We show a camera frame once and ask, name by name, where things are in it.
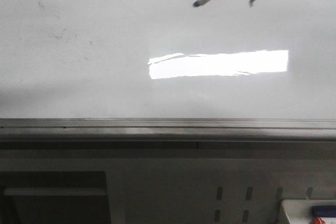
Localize grey perforated pen tray shelf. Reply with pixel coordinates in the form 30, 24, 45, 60
106, 150, 335, 223

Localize white plastic marker tray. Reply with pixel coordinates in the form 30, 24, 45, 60
278, 199, 335, 223

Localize red capped marker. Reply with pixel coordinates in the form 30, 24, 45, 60
310, 217, 326, 224

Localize blue capped marker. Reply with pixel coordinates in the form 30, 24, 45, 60
311, 205, 336, 218

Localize white whiteboard with aluminium frame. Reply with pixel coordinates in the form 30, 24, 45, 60
1, 0, 335, 140

